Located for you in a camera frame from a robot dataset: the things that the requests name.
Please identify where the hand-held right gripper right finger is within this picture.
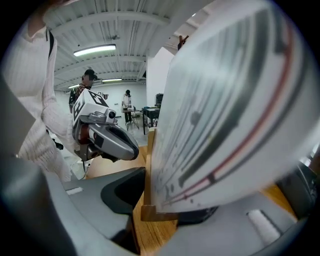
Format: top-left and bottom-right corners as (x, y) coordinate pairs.
(159, 191), (309, 256)

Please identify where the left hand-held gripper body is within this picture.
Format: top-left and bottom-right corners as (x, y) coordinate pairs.
(71, 88), (119, 163)

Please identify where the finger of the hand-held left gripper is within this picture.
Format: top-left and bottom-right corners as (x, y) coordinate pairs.
(88, 123), (140, 161)

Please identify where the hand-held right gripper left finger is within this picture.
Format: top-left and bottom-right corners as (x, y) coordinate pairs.
(0, 153), (147, 256)

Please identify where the person's left forearm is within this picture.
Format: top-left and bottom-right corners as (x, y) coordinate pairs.
(17, 98), (77, 182)

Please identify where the small folding tripod table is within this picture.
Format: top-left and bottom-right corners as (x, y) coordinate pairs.
(121, 107), (141, 131)

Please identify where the black work table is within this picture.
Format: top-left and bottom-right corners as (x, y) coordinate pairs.
(141, 93), (165, 136)

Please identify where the person's torso white sweater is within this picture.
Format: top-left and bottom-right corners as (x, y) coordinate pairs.
(1, 9), (59, 116)

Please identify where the black shoulder strap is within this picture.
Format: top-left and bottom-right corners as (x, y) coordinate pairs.
(46, 29), (55, 60)

